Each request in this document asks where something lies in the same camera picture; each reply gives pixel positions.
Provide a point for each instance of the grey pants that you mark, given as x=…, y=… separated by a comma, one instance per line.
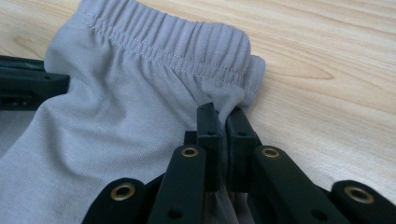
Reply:
x=124, y=109

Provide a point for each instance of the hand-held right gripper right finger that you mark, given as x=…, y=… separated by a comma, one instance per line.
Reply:
x=239, y=146

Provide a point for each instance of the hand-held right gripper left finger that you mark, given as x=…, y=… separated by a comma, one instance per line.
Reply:
x=210, y=140

